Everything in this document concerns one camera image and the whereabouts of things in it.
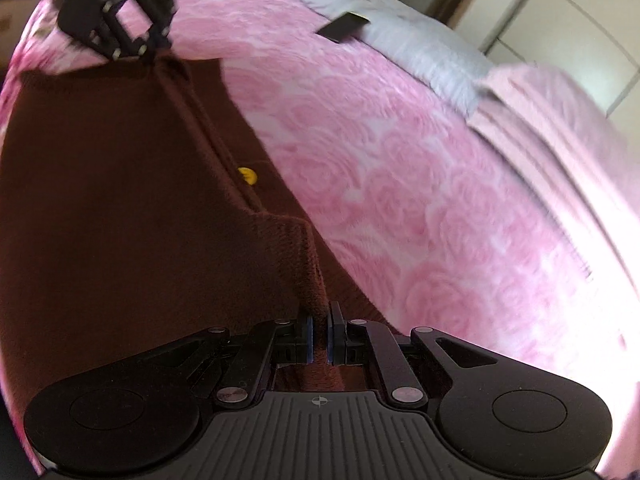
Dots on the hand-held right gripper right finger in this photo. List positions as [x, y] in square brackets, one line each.
[334, 340]

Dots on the black smartphone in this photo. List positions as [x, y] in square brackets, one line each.
[344, 26]

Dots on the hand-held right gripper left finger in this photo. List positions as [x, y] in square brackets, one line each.
[306, 340]

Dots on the brown knitted sweater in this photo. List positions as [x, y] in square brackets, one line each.
[125, 220]

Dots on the white wardrobe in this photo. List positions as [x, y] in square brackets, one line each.
[565, 15]

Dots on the pink floral blanket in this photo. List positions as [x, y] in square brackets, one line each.
[400, 170]

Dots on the white ribbed pillow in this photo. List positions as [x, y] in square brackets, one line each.
[390, 25]

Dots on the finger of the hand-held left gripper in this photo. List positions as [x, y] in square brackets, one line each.
[80, 15]
[155, 0]

